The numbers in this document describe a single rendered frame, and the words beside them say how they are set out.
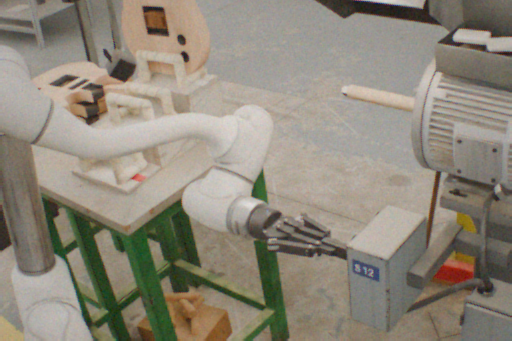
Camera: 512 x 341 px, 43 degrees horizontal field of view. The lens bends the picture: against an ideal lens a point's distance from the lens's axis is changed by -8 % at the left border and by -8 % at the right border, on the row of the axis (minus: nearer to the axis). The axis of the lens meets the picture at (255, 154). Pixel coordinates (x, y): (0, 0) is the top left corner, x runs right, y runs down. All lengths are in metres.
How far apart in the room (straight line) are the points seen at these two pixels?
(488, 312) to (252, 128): 0.66
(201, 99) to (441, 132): 0.98
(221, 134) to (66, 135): 0.36
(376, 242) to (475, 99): 0.34
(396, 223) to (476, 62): 0.35
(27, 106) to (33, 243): 0.43
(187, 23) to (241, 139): 0.62
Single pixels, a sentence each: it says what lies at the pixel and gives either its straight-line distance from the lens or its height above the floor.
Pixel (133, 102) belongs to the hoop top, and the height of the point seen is 1.12.
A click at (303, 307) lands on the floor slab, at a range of 2.85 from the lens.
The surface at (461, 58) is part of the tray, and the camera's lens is 1.32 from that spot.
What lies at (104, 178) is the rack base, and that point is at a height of 0.94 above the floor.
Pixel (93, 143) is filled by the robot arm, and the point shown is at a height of 1.33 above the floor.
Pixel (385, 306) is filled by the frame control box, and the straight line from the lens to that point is 1.35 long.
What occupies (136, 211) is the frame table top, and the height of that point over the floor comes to 0.93.
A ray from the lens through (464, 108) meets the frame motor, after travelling 1.34.
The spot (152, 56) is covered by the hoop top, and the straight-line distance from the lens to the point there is 2.16.
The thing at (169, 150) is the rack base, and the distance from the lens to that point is 2.06.
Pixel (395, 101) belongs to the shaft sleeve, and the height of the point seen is 1.26.
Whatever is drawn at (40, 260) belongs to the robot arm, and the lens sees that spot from 1.65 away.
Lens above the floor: 1.92
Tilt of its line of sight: 29 degrees down
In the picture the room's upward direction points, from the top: 9 degrees counter-clockwise
